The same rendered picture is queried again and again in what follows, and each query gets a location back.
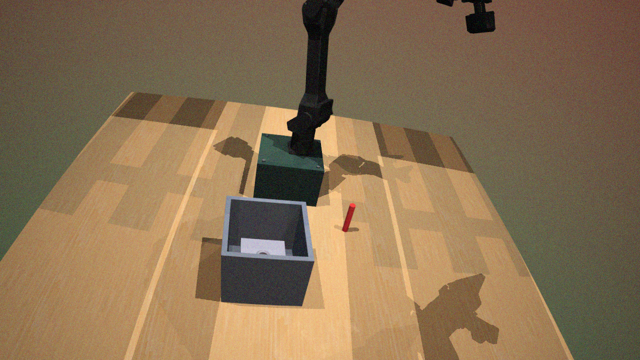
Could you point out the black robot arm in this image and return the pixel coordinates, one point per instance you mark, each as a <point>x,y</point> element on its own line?
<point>315,108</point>

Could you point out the red peg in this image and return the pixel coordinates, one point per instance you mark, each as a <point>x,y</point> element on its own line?
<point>349,217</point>

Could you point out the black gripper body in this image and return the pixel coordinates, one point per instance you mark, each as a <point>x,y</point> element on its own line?
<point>481,21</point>

